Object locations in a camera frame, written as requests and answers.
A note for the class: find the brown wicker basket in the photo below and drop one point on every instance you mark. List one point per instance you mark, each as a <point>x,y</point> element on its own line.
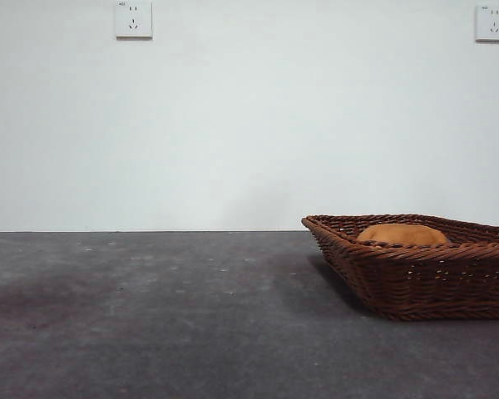
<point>432,282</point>

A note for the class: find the white wall socket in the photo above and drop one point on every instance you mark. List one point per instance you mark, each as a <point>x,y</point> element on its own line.
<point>491,23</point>
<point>134,18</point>

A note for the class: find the brown potato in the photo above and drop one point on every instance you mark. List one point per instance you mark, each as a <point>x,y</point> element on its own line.
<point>403,233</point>

